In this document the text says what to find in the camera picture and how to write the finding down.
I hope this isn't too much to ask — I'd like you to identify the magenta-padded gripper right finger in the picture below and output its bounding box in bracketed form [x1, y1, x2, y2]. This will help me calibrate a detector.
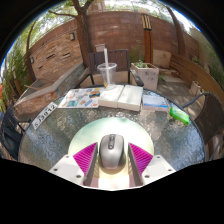
[127, 142, 177, 187]

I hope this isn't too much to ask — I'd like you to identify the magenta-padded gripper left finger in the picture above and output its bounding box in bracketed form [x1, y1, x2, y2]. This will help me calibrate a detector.
[48, 142, 100, 188]

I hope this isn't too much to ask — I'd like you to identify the grey and black computer mouse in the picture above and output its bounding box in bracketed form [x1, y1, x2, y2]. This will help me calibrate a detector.
[98, 133, 127, 170]

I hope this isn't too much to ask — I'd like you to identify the pale round mouse pad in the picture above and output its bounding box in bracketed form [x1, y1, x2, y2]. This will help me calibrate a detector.
[67, 116, 155, 192]

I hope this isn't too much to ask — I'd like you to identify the small blue and white booklet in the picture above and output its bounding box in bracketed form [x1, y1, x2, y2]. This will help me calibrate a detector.
[141, 94, 170, 112]

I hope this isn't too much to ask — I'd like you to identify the green packet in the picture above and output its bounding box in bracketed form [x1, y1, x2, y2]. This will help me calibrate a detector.
[169, 105, 191, 126]

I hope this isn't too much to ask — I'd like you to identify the white number sign plate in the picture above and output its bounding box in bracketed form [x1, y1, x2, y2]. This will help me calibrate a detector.
[32, 101, 59, 131]

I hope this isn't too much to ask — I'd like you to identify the open white book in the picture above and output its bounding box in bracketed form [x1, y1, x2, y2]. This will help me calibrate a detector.
[98, 83, 144, 112]

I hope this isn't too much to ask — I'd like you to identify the raised stone basin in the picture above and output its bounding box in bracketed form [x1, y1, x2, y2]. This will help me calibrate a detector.
[13, 61, 86, 116]

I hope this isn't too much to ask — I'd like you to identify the white planter box with plant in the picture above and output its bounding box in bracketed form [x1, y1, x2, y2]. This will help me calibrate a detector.
[130, 59, 160, 93]

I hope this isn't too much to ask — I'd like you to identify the dark wicker chair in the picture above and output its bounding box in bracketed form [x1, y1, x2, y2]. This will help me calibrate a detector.
[182, 92, 224, 161]

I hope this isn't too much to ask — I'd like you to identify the clear plastic cup with straw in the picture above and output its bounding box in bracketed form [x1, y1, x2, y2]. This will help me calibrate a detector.
[97, 48, 118, 88]

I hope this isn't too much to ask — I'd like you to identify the curved wooden bench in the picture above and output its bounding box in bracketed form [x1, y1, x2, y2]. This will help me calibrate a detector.
[169, 53, 224, 111]

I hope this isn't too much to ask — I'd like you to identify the brown slatted wooden chair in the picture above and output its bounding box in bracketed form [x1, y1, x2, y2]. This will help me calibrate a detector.
[75, 49, 145, 88]

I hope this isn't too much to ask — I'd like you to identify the slender tree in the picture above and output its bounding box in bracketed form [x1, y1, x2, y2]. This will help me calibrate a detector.
[165, 5, 188, 58]
[24, 23, 38, 84]

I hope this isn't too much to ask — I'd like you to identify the large tree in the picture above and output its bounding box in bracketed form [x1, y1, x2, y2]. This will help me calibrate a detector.
[48, 0, 98, 69]

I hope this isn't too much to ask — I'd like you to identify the grey wall-mounted box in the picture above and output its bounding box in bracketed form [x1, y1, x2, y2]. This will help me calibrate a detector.
[94, 43, 107, 53]

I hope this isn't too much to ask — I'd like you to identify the tall wooden lamp post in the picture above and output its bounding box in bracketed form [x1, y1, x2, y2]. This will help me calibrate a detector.
[140, 13, 154, 65]

